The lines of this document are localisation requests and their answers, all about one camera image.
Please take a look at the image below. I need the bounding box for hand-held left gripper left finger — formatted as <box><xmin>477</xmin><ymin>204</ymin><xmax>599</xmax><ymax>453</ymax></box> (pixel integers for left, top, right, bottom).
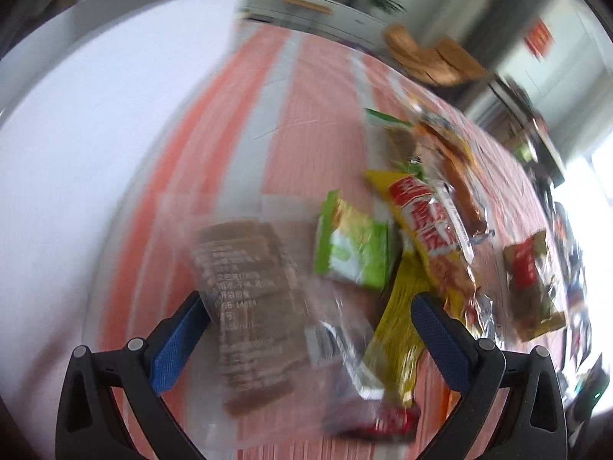
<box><xmin>55</xmin><ymin>290</ymin><xmax>216</xmax><ymax>460</ymax></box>

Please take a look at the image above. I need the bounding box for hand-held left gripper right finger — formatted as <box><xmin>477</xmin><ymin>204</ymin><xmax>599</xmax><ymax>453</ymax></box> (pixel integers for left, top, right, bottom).
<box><xmin>411</xmin><ymin>292</ymin><xmax>568</xmax><ymax>460</ymax></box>

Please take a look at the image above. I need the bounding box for plain yellow snack packet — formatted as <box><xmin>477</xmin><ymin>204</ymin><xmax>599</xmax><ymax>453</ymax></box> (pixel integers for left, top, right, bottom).
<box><xmin>361</xmin><ymin>244</ymin><xmax>434</xmax><ymax>410</ymax></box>

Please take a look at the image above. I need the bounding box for clear packet with brown bar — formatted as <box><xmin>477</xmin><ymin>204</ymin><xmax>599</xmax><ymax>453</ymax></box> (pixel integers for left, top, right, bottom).
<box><xmin>156</xmin><ymin>192</ymin><xmax>331</xmax><ymax>446</ymax></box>

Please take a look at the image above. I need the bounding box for red and silver snack packet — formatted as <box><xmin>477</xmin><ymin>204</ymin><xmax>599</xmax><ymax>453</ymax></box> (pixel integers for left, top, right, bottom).
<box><xmin>325</xmin><ymin>390</ymin><xmax>421</xmax><ymax>443</ymax></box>

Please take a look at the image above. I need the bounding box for clear packet with white label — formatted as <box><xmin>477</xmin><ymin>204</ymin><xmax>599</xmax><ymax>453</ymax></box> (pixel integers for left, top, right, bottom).
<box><xmin>302</xmin><ymin>283</ymin><xmax>386</xmax><ymax>401</ymax></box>

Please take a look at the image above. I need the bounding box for brown packet with red label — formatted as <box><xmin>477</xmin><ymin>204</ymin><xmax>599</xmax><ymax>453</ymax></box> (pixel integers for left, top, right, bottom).
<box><xmin>502</xmin><ymin>229</ymin><xmax>567</xmax><ymax>344</ymax></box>

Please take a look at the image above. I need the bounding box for yellow and red sausage packet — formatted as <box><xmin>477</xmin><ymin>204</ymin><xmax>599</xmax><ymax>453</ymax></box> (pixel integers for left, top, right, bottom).
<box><xmin>365</xmin><ymin>169</ymin><xmax>499</xmax><ymax>336</ymax></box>

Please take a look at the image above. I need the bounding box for green snack packet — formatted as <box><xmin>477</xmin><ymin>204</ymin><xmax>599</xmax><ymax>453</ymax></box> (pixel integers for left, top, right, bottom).
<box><xmin>313</xmin><ymin>191</ymin><xmax>392</xmax><ymax>291</ymax></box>

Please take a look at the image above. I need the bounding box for clear packet with orange meat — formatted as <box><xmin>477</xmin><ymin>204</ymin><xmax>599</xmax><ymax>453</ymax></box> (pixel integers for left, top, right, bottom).
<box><xmin>414</xmin><ymin>110</ymin><xmax>495</xmax><ymax>247</ymax></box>

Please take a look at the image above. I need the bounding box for brown packet with green edge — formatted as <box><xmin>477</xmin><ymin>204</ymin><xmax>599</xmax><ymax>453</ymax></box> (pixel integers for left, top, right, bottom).
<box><xmin>365</xmin><ymin>107</ymin><xmax>425</xmax><ymax>176</ymax></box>

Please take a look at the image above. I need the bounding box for dark dining table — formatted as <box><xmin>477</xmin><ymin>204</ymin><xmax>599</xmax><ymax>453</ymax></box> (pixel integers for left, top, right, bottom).
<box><xmin>487</xmin><ymin>73</ymin><xmax>570</xmax><ymax>189</ymax></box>

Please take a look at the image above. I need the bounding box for white board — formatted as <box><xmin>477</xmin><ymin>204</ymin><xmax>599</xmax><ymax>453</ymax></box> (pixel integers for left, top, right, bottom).
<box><xmin>0</xmin><ymin>0</ymin><xmax>254</xmax><ymax>384</ymax></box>

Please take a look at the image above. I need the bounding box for orange striped tablecloth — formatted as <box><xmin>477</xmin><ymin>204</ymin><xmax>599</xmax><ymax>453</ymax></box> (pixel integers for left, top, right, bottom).
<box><xmin>81</xmin><ymin>21</ymin><xmax>599</xmax><ymax>460</ymax></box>

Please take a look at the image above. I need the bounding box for orange lounge chair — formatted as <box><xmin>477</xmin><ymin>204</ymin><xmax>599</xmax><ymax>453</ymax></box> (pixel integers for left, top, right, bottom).
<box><xmin>382</xmin><ymin>23</ymin><xmax>490</xmax><ymax>88</ymax></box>

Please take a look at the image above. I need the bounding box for white television cabinet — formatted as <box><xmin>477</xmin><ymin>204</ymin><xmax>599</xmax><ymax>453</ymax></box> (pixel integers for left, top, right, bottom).
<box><xmin>238</xmin><ymin>0</ymin><xmax>390</xmax><ymax>54</ymax></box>

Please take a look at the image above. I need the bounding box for red wall decoration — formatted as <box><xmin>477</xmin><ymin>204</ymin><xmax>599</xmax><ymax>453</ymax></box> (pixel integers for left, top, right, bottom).
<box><xmin>523</xmin><ymin>16</ymin><xmax>557</xmax><ymax>61</ymax></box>

